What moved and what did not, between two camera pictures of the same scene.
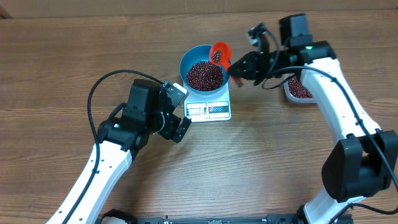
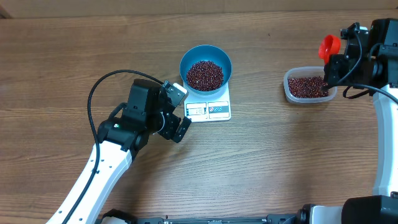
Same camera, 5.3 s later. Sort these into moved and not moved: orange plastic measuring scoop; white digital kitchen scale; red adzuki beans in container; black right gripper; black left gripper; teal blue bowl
Moved: orange plastic measuring scoop; black right gripper
Not moved: black left gripper; teal blue bowl; red adzuki beans in container; white digital kitchen scale
